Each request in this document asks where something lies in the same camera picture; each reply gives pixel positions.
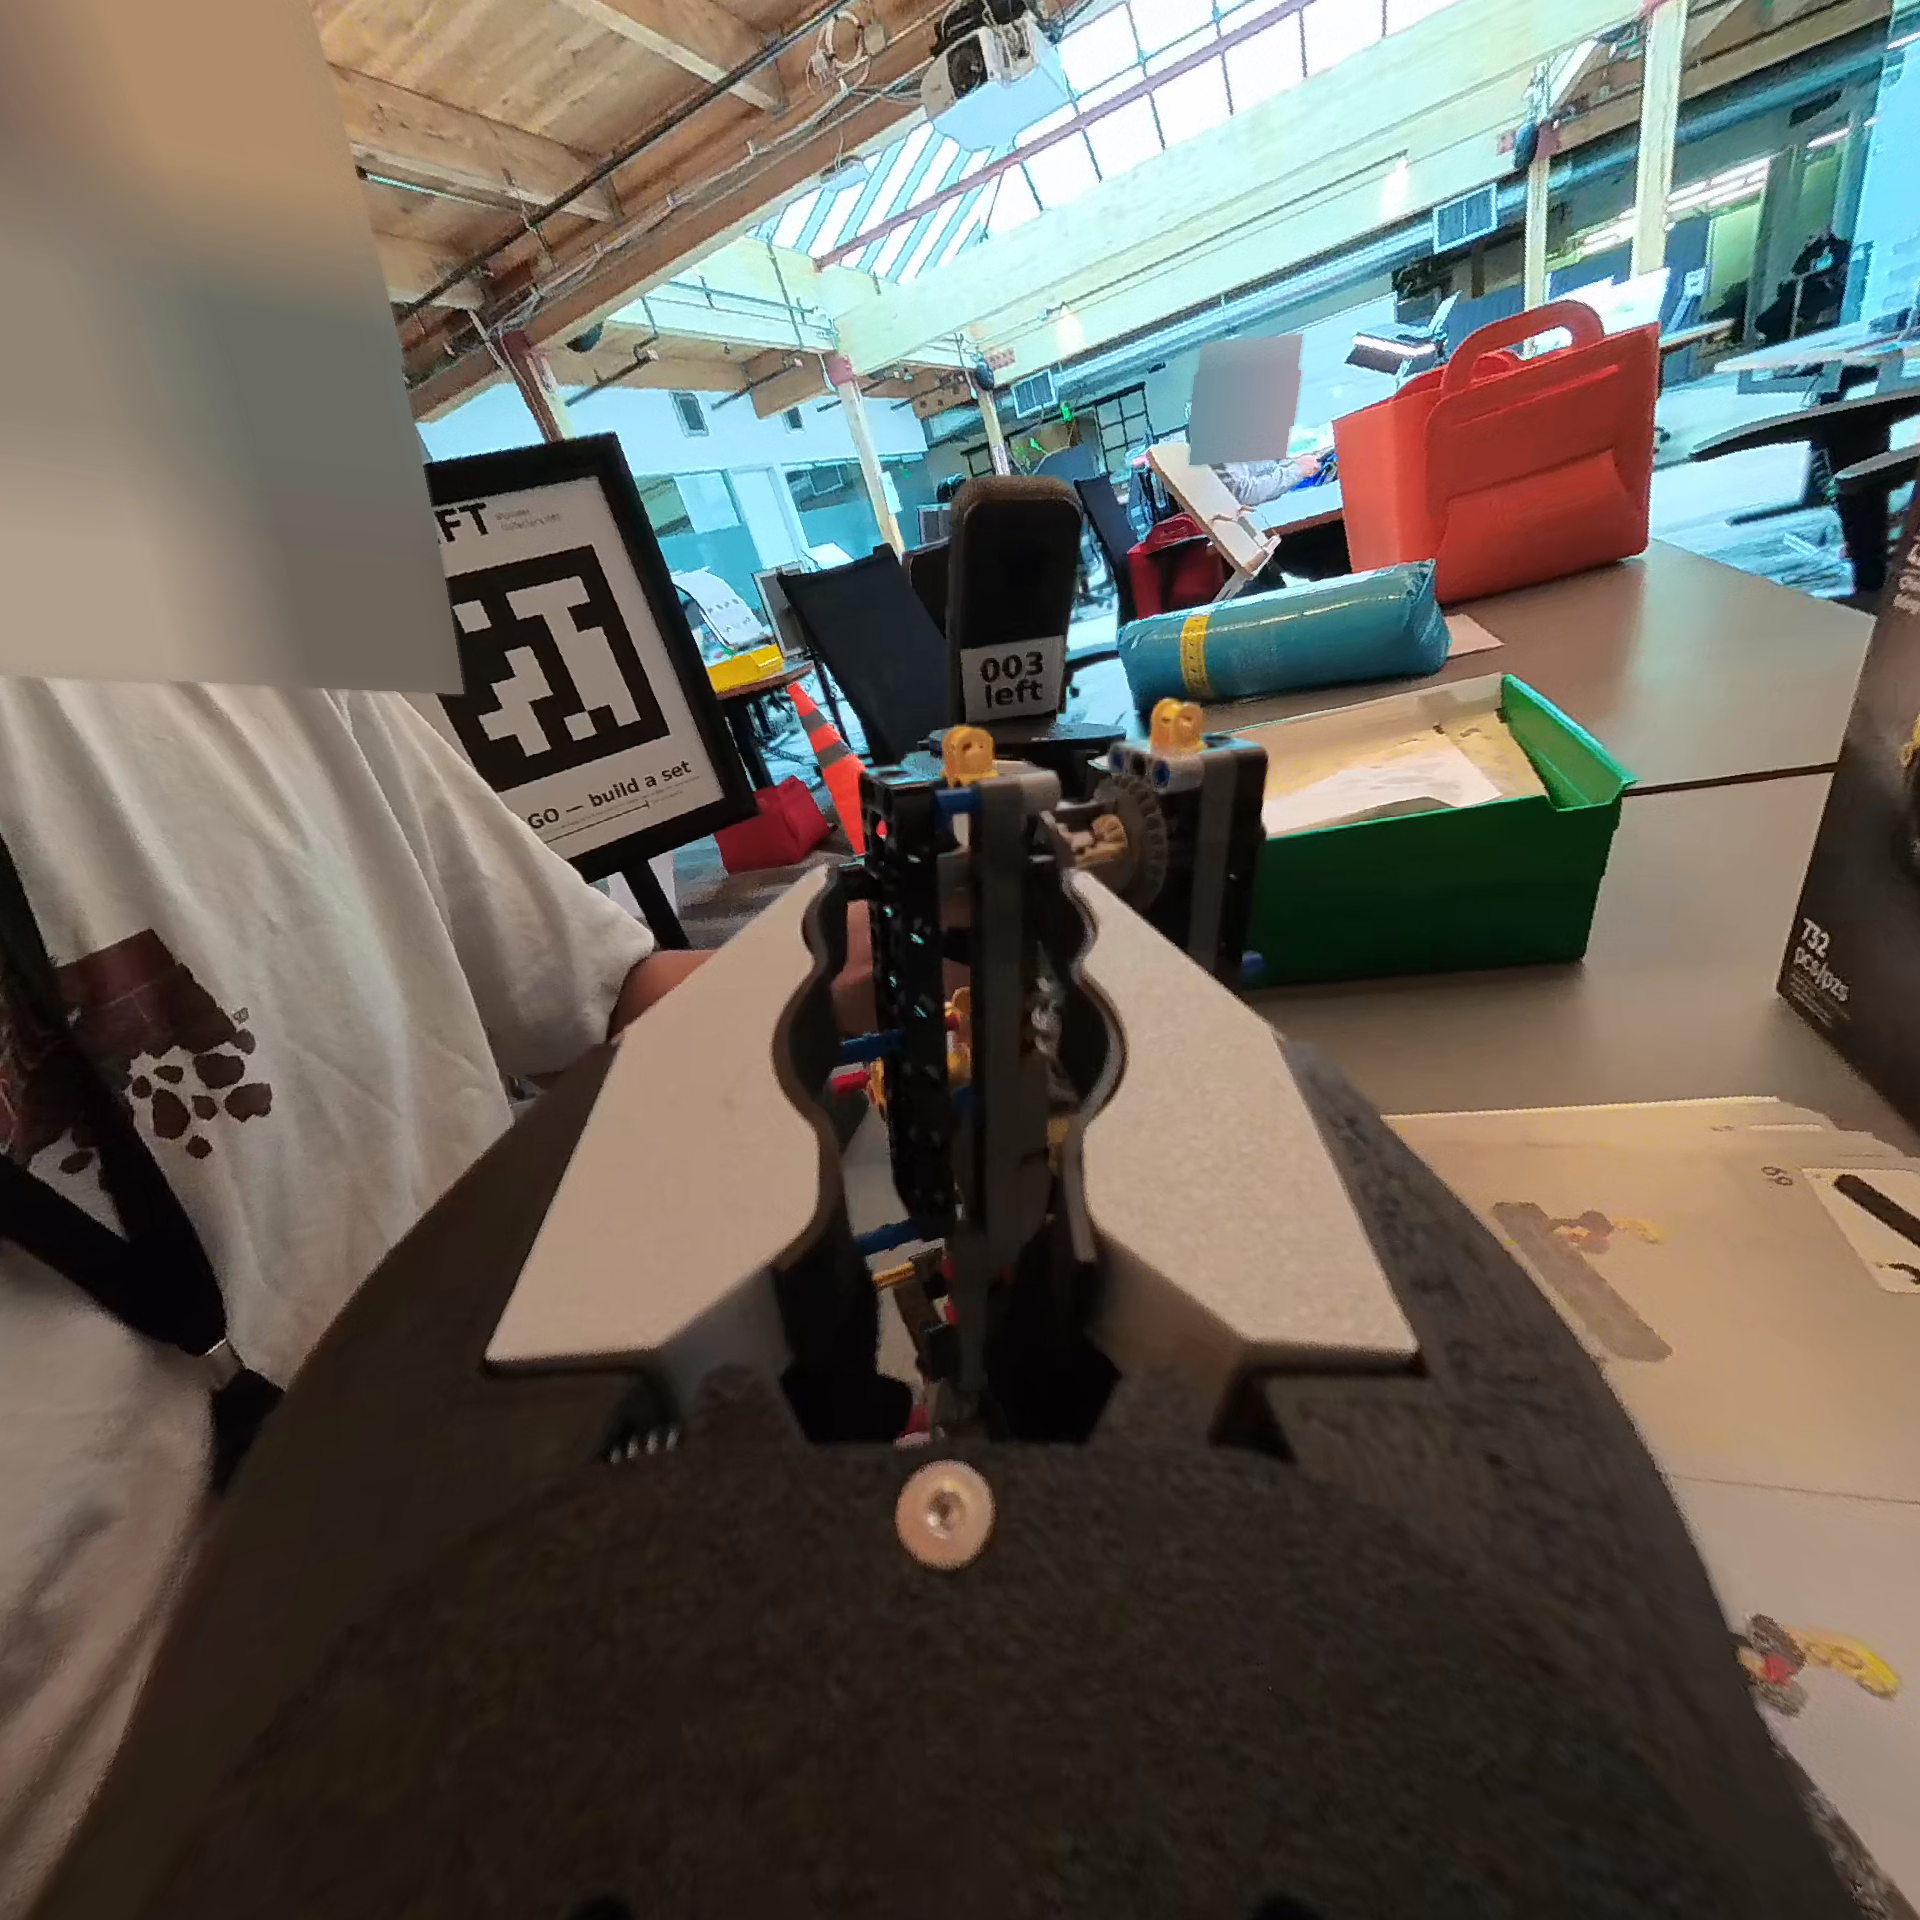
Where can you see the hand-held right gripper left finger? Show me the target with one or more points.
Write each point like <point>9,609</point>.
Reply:
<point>675,1200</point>

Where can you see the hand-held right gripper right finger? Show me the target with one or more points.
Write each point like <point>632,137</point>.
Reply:
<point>1243,1200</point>

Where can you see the partly built lego car chassis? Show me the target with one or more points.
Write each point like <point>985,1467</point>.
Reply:
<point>915,1049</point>

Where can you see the person's left forearm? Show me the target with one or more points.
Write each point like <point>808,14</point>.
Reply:
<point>661,990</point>

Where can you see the lego set box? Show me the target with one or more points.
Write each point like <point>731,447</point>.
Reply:
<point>1860,900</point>

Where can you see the wooden board on white stand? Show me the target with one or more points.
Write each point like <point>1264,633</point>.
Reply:
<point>1201,504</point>

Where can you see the orange traffic cone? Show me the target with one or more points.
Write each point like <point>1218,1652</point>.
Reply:
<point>840,779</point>

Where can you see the yellow bin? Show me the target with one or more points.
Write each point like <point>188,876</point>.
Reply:
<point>746,670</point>

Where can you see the teal rolled bundle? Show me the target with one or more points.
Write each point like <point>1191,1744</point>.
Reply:
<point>1289,638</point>

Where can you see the green plastic bin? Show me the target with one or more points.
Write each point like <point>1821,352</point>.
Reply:
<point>1424,900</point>

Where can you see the red floor box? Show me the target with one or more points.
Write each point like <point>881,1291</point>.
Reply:
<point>779,832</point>

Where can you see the tan paper bag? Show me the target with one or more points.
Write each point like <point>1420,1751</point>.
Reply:
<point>1380,779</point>

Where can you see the framed black white marker sign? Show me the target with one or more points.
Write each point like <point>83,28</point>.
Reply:
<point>555,662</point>

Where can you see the white ceiling unit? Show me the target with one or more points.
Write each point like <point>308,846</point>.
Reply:
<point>989,75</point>

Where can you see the red bag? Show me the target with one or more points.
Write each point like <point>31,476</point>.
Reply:
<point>1499,464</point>

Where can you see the open instruction booklet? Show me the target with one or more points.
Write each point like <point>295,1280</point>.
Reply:
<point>1723,1424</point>

